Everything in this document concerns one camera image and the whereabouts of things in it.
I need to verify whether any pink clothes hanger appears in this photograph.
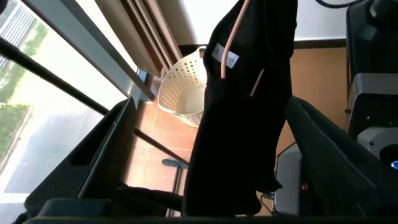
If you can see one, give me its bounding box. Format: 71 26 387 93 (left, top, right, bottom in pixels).
220 0 266 98

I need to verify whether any black clothes rack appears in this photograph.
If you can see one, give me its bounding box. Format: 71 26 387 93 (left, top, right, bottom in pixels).
0 36 191 218

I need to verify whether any black garment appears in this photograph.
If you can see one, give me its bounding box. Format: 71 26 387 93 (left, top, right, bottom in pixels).
182 0 299 218

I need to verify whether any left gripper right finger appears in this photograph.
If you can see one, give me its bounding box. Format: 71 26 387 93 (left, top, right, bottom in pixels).
284 95 398 217

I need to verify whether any window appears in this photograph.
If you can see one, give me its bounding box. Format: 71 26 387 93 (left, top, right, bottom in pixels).
0 0 156 218

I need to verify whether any white laundry basket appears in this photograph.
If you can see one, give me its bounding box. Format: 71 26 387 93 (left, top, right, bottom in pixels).
157 45 208 128

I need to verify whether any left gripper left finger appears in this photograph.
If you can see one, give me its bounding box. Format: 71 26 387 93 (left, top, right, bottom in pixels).
24 96 138 218

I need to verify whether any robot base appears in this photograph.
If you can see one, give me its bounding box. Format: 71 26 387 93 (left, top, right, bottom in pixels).
273 0 398 218

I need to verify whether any black cable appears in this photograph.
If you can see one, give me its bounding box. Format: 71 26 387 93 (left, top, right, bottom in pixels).
315 0 371 9

